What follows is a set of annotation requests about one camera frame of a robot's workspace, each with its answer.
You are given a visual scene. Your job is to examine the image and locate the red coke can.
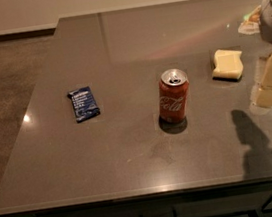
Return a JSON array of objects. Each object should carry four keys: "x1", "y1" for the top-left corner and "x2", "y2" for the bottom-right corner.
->
[{"x1": 159, "y1": 69, "x2": 189, "y2": 124}]

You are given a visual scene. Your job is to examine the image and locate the blue rxbar blueberry wrapper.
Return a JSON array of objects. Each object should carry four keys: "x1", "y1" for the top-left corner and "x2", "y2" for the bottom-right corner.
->
[{"x1": 67, "y1": 86, "x2": 100, "y2": 123}]

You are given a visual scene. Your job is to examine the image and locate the crumpled snack bag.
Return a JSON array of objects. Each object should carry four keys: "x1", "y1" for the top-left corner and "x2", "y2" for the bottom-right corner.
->
[{"x1": 238, "y1": 5, "x2": 262, "y2": 35}]

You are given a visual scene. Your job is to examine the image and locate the yellow sponge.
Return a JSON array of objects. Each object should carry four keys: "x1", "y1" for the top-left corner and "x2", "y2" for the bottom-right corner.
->
[{"x1": 212, "y1": 49, "x2": 244, "y2": 80}]

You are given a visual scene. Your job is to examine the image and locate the dark drawer front with handle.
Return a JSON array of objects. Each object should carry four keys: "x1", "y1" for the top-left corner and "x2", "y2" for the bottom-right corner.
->
[{"x1": 38, "y1": 183, "x2": 272, "y2": 217}]

